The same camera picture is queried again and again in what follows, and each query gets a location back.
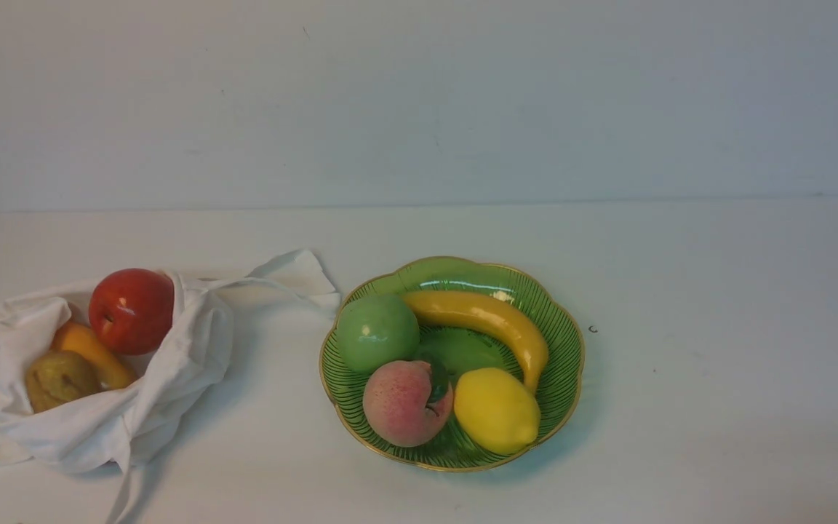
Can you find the pink peach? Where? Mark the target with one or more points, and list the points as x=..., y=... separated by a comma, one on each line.
x=405, y=405

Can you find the green apple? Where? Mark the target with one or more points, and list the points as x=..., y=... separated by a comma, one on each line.
x=375, y=330

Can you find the yellow banana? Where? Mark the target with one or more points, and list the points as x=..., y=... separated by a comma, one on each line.
x=487, y=315

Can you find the green glass fruit plate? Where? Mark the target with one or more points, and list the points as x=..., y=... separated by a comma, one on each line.
x=451, y=450

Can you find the orange fruit in bag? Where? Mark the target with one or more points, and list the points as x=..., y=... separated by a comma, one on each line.
x=113, y=372

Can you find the yellow lemon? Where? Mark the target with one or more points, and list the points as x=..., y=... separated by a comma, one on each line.
x=496, y=410

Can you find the white cloth bag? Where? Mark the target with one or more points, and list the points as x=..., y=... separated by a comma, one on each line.
x=131, y=425

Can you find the brownish yellow pear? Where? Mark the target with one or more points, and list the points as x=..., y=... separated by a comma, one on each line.
x=59, y=377

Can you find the red apple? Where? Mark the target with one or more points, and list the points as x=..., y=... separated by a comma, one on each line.
x=130, y=311

